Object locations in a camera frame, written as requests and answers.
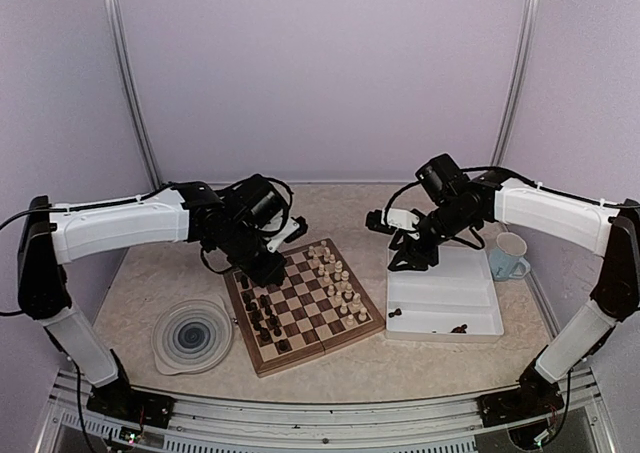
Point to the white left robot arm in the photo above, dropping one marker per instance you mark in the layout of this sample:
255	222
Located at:
55	235

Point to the dark piece back rank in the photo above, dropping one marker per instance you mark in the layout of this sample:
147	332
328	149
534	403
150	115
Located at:
265	336

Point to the wooden chess board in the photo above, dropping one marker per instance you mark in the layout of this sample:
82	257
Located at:
305	343

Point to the collapsible silicone bowl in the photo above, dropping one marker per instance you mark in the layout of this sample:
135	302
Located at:
192	337

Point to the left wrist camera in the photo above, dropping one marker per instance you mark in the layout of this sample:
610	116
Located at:
294	228

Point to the right aluminium frame post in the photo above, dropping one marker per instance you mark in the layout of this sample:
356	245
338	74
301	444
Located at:
516	83

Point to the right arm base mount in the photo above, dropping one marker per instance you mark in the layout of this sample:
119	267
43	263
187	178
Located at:
534	396

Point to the white chess pieces row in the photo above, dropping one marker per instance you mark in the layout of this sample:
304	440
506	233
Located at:
331	296

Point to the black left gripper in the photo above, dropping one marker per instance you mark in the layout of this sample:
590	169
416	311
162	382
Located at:
267	274

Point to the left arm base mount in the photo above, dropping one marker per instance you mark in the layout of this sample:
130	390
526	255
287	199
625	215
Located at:
118	399

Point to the dark chess piece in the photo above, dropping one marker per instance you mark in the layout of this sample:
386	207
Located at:
247	300

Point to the white plastic tray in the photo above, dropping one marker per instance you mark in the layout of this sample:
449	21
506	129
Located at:
459	290

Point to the light blue mug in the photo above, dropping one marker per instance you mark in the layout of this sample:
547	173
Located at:
507	259

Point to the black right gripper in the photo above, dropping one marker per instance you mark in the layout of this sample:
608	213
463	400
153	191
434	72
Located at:
421	256

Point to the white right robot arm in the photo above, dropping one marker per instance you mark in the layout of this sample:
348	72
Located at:
591	246

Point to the left aluminium frame post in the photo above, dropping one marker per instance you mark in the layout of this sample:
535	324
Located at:
118	34

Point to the front aluminium rail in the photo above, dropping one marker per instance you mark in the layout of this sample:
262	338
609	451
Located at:
446	424

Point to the aluminium frame post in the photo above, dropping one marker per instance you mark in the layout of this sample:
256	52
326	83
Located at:
118	34
516	83

